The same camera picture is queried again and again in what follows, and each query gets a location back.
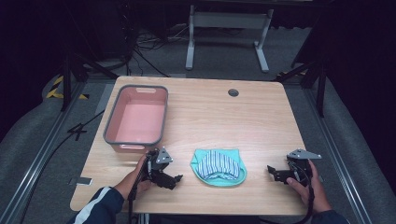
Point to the black tape cross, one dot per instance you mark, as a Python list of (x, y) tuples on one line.
[(77, 131)]

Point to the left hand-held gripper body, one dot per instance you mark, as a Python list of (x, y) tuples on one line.
[(163, 157)]

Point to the person's left hand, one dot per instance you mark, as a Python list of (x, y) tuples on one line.
[(129, 185)]

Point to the yellow black hazard tape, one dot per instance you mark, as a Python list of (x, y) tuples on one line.
[(52, 92)]

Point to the person's right hand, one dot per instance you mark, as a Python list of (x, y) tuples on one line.
[(319, 196)]

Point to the pink basin with grey rim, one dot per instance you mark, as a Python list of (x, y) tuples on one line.
[(140, 121)]

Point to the white metal table frame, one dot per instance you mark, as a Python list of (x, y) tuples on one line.
[(230, 20)]

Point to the aluminium floor rail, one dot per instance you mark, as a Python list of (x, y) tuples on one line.
[(339, 161), (37, 168)]

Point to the black tripod stand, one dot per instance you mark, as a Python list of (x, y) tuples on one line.
[(66, 90), (321, 93)]

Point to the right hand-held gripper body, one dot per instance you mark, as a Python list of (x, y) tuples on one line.
[(302, 154)]

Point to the grey tape patch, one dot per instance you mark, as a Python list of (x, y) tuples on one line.
[(81, 181)]

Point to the teal striped cloth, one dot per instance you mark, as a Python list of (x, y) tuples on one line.
[(218, 166)]

